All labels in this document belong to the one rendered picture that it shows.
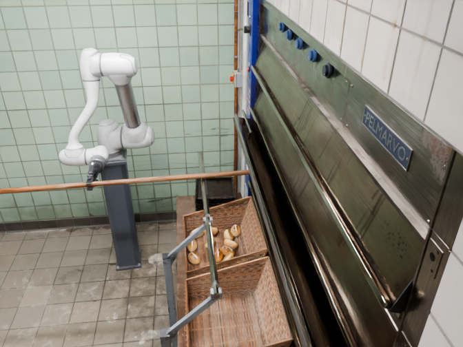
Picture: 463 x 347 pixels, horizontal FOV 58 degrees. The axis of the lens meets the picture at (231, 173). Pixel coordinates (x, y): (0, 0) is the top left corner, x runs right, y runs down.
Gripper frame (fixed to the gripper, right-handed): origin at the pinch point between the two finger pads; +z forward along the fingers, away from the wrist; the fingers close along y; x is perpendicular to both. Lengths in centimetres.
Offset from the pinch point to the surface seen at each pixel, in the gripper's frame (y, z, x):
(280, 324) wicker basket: 38, 75, -95
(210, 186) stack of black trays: 40, -54, -70
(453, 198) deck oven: -85, 151, -102
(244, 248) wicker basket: 59, -5, -89
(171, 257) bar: 23, 40, -44
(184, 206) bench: 60, -58, -50
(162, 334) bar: 22, 88, -42
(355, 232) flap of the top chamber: -56, 124, -99
